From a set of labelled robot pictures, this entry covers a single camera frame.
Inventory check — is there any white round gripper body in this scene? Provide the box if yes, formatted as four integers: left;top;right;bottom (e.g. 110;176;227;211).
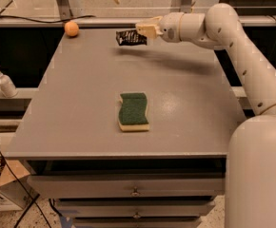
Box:
159;12;184;43

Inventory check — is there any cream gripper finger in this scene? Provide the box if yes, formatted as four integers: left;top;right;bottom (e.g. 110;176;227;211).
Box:
135;16;163;39

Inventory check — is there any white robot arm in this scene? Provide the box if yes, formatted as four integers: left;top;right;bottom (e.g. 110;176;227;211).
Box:
135;3;276;228

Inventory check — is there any orange fruit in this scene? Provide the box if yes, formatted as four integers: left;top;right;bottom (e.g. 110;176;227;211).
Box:
64;21;79;37

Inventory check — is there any green yellow sponge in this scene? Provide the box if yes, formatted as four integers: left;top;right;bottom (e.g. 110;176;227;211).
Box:
118;92;149;132

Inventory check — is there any grey drawer cabinet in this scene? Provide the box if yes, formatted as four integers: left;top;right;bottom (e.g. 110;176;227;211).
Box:
7;29;245;228

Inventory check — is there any white pump bottle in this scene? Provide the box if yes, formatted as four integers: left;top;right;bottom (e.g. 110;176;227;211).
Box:
0;70;17;98

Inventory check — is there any top drawer with knob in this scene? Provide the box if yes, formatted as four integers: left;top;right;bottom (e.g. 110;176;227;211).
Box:
28;175;225;199

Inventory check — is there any drawer with knob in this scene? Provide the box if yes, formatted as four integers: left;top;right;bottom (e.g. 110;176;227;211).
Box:
28;175;225;199
56;199;215;218

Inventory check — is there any middle drawer with knob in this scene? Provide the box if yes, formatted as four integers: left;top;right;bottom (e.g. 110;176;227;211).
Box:
56;199;215;218

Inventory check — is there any bottom drawer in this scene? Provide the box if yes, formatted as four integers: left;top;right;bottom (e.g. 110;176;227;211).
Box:
73;218;202;228

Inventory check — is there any cardboard box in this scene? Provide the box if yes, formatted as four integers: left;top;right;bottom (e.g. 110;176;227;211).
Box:
0;161;36;212

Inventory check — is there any left metal bracket post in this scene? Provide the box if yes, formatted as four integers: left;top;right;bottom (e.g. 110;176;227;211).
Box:
56;0;84;20

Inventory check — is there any black cable on rail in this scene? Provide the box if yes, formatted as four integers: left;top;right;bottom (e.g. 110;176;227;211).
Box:
0;14;96;25

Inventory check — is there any black floor cable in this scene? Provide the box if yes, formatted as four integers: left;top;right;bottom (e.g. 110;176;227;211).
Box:
0;126;52;228

